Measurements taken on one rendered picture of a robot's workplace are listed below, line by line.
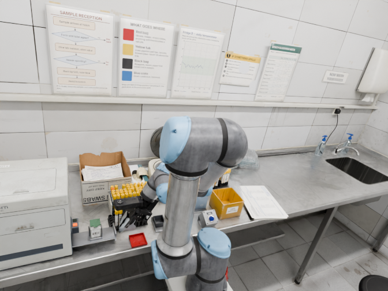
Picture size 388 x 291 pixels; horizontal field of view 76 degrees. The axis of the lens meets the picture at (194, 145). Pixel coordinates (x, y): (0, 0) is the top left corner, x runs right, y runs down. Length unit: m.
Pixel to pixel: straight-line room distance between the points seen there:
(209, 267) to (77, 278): 1.15
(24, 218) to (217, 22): 1.36
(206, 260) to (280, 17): 1.55
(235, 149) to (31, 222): 0.74
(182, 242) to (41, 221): 0.51
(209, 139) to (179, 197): 0.18
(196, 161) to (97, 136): 1.05
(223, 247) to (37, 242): 0.66
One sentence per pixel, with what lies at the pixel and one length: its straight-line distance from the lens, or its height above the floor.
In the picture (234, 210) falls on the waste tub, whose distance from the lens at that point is 1.38.
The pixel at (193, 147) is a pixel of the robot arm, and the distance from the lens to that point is 0.57.
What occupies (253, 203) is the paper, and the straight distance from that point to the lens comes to 1.53.
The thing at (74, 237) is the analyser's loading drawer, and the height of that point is 0.92.
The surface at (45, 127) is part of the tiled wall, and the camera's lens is 1.55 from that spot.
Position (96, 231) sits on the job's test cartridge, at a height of 0.96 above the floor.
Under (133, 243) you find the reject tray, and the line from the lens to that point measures 1.19.
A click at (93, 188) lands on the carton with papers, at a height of 0.97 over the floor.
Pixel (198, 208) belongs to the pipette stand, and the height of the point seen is 0.89.
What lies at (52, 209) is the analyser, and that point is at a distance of 1.01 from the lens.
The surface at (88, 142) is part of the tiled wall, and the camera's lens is 1.59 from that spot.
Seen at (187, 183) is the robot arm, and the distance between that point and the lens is 0.64.
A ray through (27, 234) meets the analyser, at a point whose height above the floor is 1.03.
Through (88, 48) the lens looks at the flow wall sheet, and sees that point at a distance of 1.42.
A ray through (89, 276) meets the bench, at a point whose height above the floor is 0.27.
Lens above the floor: 1.75
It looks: 25 degrees down
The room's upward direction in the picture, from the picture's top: 10 degrees clockwise
